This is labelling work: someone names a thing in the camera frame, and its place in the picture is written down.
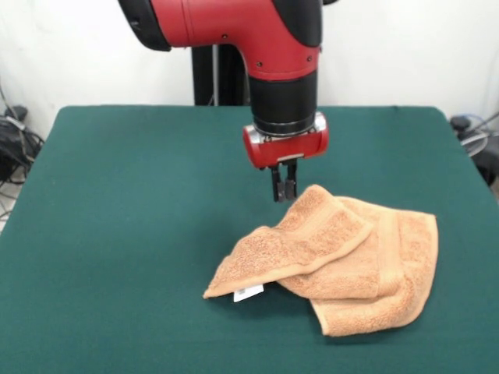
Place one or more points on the small black plug box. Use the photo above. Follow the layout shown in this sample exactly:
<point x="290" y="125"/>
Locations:
<point x="461" y="123"/>

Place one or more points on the dark green table cloth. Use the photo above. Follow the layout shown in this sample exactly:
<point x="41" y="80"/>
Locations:
<point x="97" y="195"/>

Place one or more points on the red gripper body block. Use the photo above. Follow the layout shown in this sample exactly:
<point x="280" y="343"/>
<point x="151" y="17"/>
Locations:
<point x="288" y="146"/>

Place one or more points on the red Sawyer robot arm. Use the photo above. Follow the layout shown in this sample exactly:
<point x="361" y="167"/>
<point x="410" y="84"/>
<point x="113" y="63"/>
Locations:
<point x="234" y="23"/>

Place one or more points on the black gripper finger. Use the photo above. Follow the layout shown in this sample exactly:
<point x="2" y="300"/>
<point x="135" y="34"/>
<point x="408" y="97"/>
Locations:
<point x="292" y="189"/>
<point x="279" y="191"/>

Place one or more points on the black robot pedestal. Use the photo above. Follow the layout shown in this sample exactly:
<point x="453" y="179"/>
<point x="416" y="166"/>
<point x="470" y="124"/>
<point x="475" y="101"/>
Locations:
<point x="202" y="78"/>

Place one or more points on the tan terry towel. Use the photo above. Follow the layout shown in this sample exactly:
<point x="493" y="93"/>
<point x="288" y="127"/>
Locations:
<point x="351" y="265"/>

